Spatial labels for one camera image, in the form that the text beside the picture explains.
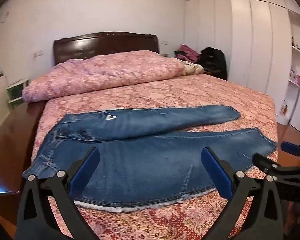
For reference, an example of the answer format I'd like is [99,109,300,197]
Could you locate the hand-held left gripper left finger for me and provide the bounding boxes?
[15,146,101,240]

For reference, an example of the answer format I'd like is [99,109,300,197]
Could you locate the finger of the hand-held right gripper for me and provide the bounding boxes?
[252,152,282,174]
[281,141,300,166]

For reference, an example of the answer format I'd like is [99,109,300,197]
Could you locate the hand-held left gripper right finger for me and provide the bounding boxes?
[201,146,288,240]

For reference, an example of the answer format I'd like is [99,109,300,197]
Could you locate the blue denim pants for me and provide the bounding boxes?
[22,104,278,213]

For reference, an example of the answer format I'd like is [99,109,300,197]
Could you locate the person's right hand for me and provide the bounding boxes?
[286,200,300,232]

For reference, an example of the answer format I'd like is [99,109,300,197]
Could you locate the orange bottle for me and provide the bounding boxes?
[280,100,289,116]

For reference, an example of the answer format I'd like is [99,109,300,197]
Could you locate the white open shelf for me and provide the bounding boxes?
[277,37,300,126]

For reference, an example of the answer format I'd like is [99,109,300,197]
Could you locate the pink box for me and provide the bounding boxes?
[289,69,300,85]

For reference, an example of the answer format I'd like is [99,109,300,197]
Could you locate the red paisley bedspread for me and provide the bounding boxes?
[31,72,278,240]

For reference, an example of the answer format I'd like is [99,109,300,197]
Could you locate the pink floral quilt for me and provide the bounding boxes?
[22,50,190,102]

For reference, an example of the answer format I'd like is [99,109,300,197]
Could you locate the green box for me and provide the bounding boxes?
[6,79,30,103]

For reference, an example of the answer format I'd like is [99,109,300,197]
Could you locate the cream floral pillow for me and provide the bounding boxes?
[182,64,205,76]

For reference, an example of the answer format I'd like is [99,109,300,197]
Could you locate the black backpack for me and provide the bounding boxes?
[197,47,227,80]

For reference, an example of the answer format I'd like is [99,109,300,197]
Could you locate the white wardrobe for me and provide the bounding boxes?
[184,0,294,96]

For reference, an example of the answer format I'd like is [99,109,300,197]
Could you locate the dark wooden headboard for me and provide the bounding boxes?
[53,32,160,65]

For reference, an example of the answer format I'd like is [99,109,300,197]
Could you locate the pink clothes pile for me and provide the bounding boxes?
[174,44,201,62]

